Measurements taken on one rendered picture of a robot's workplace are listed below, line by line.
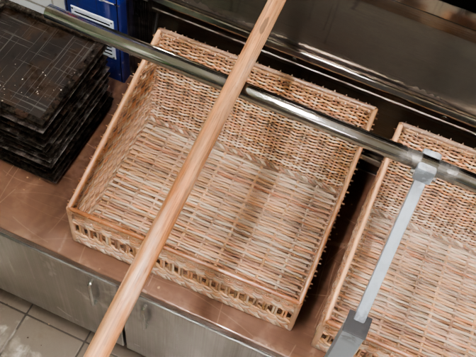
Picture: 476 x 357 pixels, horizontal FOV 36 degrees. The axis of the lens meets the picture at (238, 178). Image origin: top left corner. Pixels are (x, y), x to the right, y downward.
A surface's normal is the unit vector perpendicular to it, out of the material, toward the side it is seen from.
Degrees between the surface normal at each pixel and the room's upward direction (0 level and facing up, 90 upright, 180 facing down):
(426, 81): 70
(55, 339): 0
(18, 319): 0
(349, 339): 90
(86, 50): 0
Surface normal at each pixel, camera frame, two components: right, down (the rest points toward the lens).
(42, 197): 0.09, -0.53
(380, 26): -0.35, 0.53
